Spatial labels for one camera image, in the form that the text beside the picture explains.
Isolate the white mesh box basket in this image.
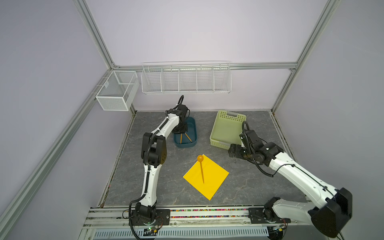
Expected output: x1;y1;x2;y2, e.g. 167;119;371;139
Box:
96;71;140;112

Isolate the yellow paper napkin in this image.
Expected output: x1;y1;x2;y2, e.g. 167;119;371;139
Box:
183;155;229;201

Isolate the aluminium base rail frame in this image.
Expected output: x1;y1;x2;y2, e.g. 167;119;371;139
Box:
79;206;327;240

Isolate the white vent grille strip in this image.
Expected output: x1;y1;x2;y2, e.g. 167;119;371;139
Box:
92;226;269;240

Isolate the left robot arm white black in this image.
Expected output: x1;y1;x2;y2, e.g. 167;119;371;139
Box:
129;96;190;224

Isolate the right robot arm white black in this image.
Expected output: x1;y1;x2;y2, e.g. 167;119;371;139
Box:
228;130;353;238

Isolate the white wire shelf rack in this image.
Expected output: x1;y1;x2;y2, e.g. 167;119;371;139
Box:
141;61;232;95

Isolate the light green perforated basket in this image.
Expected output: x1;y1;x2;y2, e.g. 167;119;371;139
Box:
210;110;247;150

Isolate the dark teal plastic tub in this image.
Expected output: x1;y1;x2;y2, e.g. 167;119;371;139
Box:
174;117;198;149

